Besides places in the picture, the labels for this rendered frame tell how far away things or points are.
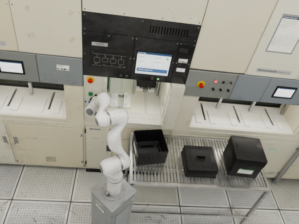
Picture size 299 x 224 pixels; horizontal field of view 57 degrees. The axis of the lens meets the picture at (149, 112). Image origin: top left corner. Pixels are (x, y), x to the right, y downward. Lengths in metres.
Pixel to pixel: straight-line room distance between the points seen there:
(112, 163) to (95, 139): 0.96
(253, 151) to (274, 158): 0.92
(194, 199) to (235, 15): 2.09
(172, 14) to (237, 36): 0.55
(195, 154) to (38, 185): 1.77
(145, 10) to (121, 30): 0.24
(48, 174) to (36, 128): 0.70
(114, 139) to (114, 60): 0.70
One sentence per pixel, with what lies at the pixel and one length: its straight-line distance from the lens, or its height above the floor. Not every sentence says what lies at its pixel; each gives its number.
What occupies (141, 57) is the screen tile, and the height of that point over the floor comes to 1.63.
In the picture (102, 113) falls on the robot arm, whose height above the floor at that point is 1.55.
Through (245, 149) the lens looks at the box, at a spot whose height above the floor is 1.01.
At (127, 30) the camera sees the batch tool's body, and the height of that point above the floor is 1.85.
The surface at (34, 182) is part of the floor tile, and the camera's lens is 3.43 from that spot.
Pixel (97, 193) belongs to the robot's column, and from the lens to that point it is 2.39.
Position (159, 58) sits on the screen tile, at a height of 1.63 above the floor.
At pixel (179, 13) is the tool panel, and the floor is 2.03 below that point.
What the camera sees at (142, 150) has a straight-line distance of 2.67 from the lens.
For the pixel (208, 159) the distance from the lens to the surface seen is 2.65.
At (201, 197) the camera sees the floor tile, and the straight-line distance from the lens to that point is 3.45.
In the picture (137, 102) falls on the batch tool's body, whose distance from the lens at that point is 2.99.
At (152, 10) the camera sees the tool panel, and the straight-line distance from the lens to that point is 2.11.
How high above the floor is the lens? 2.82
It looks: 42 degrees down
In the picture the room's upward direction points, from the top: 11 degrees clockwise
